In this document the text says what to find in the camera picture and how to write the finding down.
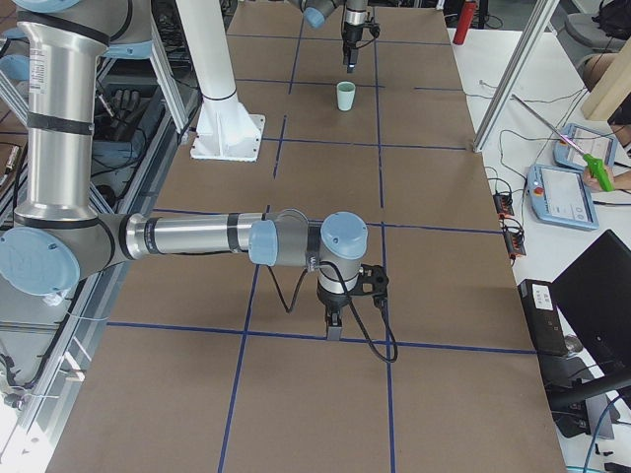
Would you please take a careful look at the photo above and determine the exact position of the brown paper table cover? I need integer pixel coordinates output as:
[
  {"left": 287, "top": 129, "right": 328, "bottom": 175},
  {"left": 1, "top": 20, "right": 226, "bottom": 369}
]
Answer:
[{"left": 49, "top": 2, "right": 564, "bottom": 472}]

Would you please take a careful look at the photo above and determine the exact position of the near blue teach pendant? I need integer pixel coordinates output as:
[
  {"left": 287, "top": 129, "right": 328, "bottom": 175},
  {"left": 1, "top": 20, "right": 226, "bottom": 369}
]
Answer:
[{"left": 526, "top": 165, "right": 599, "bottom": 231}]

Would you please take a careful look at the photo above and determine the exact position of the person's hand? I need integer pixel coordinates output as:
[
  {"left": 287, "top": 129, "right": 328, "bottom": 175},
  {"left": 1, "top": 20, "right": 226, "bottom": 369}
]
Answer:
[{"left": 583, "top": 165, "right": 617, "bottom": 192}]

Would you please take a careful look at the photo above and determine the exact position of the red bottle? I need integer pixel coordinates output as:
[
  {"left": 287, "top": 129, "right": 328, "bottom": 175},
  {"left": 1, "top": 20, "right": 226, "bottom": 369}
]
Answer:
[{"left": 453, "top": 0, "right": 477, "bottom": 45}]

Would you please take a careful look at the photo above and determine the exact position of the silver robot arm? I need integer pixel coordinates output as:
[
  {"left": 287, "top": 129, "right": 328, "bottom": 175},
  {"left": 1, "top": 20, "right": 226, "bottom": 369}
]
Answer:
[
  {"left": 1, "top": 1, "right": 369, "bottom": 340},
  {"left": 290, "top": 0, "right": 369, "bottom": 74}
]

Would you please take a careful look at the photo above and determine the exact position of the wooden board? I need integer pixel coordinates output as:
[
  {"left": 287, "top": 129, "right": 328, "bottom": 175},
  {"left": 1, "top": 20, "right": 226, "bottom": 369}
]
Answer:
[{"left": 581, "top": 49, "right": 630, "bottom": 121}]

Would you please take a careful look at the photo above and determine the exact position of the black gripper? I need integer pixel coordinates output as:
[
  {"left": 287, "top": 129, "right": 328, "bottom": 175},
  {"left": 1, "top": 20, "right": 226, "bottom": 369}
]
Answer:
[
  {"left": 316, "top": 284, "right": 351, "bottom": 341},
  {"left": 342, "top": 23, "right": 364, "bottom": 74}
]

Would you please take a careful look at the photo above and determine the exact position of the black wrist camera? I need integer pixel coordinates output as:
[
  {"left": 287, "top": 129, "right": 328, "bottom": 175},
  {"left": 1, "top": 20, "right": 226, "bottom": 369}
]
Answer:
[
  {"left": 364, "top": 18, "right": 381, "bottom": 39},
  {"left": 352, "top": 264, "right": 389, "bottom": 298}
]

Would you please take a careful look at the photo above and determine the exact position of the blue teach pendant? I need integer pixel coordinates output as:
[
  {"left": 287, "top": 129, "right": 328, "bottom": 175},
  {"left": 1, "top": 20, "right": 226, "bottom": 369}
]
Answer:
[
  {"left": 526, "top": 165, "right": 599, "bottom": 231},
  {"left": 553, "top": 123, "right": 618, "bottom": 170}
]

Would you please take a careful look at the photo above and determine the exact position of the black computer box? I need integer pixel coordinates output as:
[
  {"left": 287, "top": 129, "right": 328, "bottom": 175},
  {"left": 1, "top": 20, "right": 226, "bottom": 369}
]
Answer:
[{"left": 518, "top": 279, "right": 569, "bottom": 357}]

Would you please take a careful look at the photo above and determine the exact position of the near green paper cup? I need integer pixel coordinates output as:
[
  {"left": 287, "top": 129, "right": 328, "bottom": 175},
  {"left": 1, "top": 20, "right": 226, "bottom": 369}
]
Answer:
[{"left": 336, "top": 81, "right": 356, "bottom": 111}]

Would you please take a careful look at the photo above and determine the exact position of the aluminium frame post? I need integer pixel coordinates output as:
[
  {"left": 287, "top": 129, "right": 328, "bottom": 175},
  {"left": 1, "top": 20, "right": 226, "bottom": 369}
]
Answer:
[{"left": 473, "top": 0, "right": 559, "bottom": 153}]

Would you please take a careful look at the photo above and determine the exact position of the far blue teach pendant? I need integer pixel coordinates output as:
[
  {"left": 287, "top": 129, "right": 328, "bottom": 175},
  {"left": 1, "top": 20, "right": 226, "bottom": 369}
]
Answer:
[{"left": 553, "top": 123, "right": 618, "bottom": 170}]

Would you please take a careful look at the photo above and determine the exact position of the black camera cable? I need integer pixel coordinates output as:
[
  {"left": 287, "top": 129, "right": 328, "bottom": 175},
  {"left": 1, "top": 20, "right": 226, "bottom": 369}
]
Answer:
[{"left": 266, "top": 259, "right": 398, "bottom": 365}]

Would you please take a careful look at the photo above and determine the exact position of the white camera pole base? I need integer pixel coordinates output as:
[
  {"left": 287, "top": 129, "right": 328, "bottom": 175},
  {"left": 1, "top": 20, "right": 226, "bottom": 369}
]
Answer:
[{"left": 176, "top": 0, "right": 265, "bottom": 163}]

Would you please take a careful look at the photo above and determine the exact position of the black monitor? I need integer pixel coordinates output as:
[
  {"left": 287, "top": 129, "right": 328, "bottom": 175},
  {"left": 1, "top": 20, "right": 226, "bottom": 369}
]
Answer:
[{"left": 552, "top": 230, "right": 631, "bottom": 373}]

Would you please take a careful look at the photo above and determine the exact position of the green handled grabber stick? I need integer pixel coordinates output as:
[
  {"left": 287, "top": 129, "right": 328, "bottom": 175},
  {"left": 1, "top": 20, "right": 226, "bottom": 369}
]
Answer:
[{"left": 511, "top": 94, "right": 615, "bottom": 192}]

